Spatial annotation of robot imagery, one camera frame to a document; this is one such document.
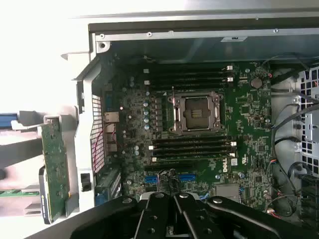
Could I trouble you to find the black RAM slot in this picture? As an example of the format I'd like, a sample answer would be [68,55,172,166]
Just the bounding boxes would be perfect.
[144,75,234,82]
[144,63,234,70]
[144,81,234,89]
[151,142,236,148]
[144,69,234,76]
[149,148,234,154]
[152,136,234,143]

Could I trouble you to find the hard disk with blue caddy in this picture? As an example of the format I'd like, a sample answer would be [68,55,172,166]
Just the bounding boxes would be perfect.
[0,113,19,130]

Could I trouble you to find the grey parts rack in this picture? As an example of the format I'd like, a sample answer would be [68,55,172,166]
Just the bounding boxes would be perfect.
[0,109,80,217]

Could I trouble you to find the metal ethernet port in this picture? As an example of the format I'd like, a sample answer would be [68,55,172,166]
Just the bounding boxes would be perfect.
[104,112,120,123]

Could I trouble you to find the metal USB port block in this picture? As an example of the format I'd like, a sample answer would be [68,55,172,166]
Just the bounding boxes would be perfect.
[104,133,118,152]

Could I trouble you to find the metal CPU socket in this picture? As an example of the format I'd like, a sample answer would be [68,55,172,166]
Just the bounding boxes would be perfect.
[167,90,224,136]

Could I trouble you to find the black wire bundle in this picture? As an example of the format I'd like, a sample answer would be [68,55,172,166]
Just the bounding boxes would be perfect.
[157,168,180,197]

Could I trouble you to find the perforated metal disk bay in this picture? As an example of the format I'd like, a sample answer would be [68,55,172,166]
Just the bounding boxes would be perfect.
[294,66,319,175]

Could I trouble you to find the grey chipset heatsink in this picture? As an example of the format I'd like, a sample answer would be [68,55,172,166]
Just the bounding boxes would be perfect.
[215,184,241,203]

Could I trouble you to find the blue rear port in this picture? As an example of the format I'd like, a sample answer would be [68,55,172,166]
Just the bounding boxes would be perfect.
[106,91,118,112]

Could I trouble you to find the green Dell motherboard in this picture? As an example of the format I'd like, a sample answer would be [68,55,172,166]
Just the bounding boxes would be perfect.
[98,58,275,215]

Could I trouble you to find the black internal wire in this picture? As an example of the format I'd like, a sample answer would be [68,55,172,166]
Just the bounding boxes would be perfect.
[271,102,319,160]

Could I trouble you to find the black open PC case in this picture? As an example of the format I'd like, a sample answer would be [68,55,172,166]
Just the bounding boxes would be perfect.
[61,8,319,239]

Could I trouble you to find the blue expansion slot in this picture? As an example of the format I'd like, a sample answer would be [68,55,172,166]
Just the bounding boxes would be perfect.
[145,173,197,184]

